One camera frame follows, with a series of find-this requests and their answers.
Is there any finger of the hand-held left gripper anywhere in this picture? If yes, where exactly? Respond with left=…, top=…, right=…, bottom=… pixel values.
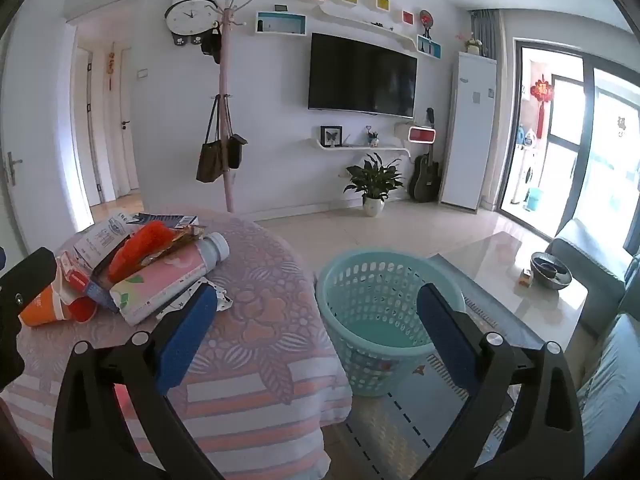
left=0, top=246, right=57, bottom=391

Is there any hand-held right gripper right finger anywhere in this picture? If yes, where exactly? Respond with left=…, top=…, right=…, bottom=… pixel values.
left=412, top=282, right=586, bottom=480

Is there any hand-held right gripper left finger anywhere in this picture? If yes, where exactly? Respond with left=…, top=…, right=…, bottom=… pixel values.
left=52, top=284, right=226, bottom=480

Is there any orange paper cup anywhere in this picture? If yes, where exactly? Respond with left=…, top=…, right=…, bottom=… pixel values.
left=19, top=280, right=68, bottom=328

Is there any small blue red carton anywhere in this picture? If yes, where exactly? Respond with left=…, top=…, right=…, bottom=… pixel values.
left=56, top=254, right=121, bottom=315

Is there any pink label plastic bottle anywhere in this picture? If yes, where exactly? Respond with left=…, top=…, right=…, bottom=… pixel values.
left=109, top=232, right=231, bottom=327

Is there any teal plastic basket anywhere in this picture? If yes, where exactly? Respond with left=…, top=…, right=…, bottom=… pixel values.
left=315, top=249, right=468, bottom=398

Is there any red-orange snack bag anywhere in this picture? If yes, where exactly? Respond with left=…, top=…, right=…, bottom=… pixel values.
left=107, top=220, right=173, bottom=285

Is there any small black shoulder bag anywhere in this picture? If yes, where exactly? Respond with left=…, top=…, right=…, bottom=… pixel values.
left=227, top=95, right=248, bottom=170

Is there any red paper cup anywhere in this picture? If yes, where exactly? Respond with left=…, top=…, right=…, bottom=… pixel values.
left=65, top=295, right=99, bottom=324

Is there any patterned floor rug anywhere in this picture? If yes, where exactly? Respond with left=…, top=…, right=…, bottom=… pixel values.
left=345, top=350, right=516, bottom=480

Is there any glass coffee table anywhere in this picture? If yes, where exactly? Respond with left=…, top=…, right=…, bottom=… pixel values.
left=425, top=230, right=588, bottom=361

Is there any large blue white milk carton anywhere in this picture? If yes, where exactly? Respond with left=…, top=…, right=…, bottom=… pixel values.
left=72, top=211, right=199, bottom=276

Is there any metal bowl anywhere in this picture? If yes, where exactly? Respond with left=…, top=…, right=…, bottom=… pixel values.
left=530, top=251, right=573, bottom=290

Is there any dark acoustic guitar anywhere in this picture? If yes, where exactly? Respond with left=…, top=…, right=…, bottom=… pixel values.
left=407, top=107, right=443, bottom=203

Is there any grey sofa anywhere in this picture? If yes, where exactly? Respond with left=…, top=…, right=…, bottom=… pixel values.
left=545, top=217, right=640, bottom=461

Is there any brown handbag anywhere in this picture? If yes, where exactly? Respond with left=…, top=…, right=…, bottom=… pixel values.
left=196, top=95, right=226, bottom=184

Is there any potted green plant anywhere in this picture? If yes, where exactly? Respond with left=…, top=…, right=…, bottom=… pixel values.
left=344, top=152, right=405, bottom=217

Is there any white washing machine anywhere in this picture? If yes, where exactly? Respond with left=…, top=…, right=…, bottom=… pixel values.
left=515, top=142, right=538, bottom=201

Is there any white hallway door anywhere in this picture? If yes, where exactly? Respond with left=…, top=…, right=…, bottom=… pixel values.
left=119, top=49, right=141, bottom=192

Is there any sliding glass door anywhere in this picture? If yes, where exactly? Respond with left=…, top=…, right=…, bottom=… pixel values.
left=500, top=37, right=640, bottom=261

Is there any red knot hanging ornament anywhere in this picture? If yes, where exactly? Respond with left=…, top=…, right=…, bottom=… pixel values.
left=530, top=74, right=556, bottom=141

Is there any pink coat rack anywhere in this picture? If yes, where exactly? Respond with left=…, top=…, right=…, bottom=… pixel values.
left=202, top=0, right=263, bottom=213

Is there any black hanging bag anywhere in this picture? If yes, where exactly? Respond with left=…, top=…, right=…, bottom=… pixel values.
left=200, top=27, right=223, bottom=65

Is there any small teal box shelf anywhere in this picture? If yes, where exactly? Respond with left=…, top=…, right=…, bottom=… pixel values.
left=416, top=34, right=442, bottom=59

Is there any grey curtain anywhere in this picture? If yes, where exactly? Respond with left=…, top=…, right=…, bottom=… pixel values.
left=467, top=9, right=503, bottom=61

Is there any wide teal box shelf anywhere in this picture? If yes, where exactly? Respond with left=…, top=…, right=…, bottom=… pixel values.
left=256, top=11, right=307, bottom=37

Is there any white door with handle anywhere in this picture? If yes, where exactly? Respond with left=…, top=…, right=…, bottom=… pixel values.
left=0, top=35, right=93, bottom=256

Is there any low curved white wall shelf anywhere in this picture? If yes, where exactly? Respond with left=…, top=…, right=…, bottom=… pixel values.
left=302, top=139, right=411, bottom=160

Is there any wall-mounted television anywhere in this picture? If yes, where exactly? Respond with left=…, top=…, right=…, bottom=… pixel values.
left=307, top=32, right=418, bottom=120

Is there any panda wall clock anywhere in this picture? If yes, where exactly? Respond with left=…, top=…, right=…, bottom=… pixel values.
left=165, top=0, right=221, bottom=47

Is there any long curved white wall shelf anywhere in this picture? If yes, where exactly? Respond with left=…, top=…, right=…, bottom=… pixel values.
left=307, top=2, right=418, bottom=53

